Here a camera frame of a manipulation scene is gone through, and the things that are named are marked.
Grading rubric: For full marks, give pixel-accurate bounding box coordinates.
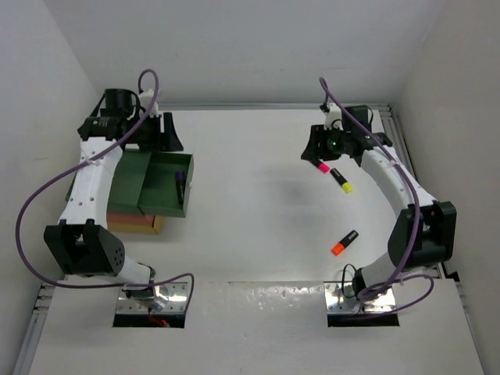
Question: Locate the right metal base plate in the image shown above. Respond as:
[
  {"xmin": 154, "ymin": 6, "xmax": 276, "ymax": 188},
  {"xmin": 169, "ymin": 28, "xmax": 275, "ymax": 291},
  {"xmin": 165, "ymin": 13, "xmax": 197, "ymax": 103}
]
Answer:
[{"xmin": 323, "ymin": 281, "xmax": 396, "ymax": 316}]

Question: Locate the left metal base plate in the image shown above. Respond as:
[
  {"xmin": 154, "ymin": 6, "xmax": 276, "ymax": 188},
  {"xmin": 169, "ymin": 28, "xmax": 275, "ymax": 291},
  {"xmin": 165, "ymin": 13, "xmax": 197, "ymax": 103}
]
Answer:
[{"xmin": 116, "ymin": 282, "xmax": 189, "ymax": 315}]

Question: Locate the metal base plate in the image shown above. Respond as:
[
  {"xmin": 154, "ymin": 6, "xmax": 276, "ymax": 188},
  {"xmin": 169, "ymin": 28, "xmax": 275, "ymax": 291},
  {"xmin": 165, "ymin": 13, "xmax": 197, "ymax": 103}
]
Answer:
[
  {"xmin": 323, "ymin": 281, "xmax": 396, "ymax": 316},
  {"xmin": 116, "ymin": 282, "xmax": 189, "ymax": 315}
]

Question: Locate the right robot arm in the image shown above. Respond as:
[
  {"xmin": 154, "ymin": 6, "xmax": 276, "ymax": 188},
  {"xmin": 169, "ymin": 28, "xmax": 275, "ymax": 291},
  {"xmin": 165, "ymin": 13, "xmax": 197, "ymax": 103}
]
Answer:
[{"xmin": 301, "ymin": 104, "xmax": 457, "ymax": 300}]

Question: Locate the yellow bottom drawer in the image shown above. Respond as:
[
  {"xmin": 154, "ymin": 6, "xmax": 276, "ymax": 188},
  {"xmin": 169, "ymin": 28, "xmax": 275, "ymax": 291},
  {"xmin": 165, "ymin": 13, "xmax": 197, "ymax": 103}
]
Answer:
[{"xmin": 107, "ymin": 215, "xmax": 164, "ymax": 234}]

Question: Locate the pink highlighter marker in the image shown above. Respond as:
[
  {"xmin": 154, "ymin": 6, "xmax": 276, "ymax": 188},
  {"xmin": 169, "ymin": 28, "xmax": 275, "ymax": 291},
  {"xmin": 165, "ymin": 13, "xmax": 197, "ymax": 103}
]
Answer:
[{"xmin": 311, "ymin": 160, "xmax": 330, "ymax": 173}]

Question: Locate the yellow highlighter marker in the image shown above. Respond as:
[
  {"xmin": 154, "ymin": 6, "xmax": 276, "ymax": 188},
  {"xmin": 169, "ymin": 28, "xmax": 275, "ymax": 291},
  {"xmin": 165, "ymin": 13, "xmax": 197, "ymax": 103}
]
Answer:
[{"xmin": 330, "ymin": 168, "xmax": 353, "ymax": 194}]

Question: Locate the orange highlighter marker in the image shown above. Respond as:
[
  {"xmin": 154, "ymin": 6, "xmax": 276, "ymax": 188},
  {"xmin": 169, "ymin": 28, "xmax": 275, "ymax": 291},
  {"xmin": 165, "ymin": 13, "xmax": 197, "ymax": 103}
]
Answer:
[{"xmin": 331, "ymin": 230, "xmax": 359, "ymax": 256}]

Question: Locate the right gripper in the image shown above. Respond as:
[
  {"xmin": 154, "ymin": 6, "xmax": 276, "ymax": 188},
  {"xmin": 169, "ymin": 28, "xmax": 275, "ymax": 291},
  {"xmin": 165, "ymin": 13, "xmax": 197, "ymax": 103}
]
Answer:
[{"xmin": 302, "ymin": 124, "xmax": 351, "ymax": 162}]

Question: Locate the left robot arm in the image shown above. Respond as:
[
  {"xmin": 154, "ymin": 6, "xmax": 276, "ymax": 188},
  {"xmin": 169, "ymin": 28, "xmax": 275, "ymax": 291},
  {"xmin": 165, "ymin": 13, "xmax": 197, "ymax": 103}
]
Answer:
[{"xmin": 44, "ymin": 89, "xmax": 183, "ymax": 290}]

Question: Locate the coral drawer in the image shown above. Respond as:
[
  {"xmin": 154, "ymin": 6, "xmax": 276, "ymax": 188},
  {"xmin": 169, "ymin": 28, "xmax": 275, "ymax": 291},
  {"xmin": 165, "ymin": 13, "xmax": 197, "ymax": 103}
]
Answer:
[{"xmin": 107, "ymin": 212, "xmax": 155, "ymax": 227}]

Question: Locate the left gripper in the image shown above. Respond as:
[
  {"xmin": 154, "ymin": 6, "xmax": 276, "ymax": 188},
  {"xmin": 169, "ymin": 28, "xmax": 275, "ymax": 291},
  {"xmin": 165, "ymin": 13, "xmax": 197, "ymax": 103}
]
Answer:
[{"xmin": 126, "ymin": 112, "xmax": 183, "ymax": 152}]

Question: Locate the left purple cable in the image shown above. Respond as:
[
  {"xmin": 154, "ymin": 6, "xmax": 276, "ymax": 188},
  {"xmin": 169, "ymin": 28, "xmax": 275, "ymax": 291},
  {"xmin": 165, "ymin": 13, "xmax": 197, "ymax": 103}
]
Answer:
[{"xmin": 16, "ymin": 69, "xmax": 195, "ymax": 313}]

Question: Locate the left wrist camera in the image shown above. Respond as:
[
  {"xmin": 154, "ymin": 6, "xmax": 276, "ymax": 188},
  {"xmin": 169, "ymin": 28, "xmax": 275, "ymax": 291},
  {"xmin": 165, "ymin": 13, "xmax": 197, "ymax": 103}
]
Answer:
[{"xmin": 138, "ymin": 89, "xmax": 160, "ymax": 117}]

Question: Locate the green top drawer box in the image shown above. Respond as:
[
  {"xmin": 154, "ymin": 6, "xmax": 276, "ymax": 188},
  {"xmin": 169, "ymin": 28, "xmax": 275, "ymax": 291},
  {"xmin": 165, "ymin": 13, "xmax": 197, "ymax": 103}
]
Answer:
[{"xmin": 66, "ymin": 150, "xmax": 195, "ymax": 219}]

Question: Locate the purple highlighter marker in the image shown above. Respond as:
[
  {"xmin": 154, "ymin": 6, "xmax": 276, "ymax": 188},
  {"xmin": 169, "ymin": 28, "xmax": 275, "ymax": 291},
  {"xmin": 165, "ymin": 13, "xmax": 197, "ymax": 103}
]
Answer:
[{"xmin": 175, "ymin": 170, "xmax": 186, "ymax": 205}]

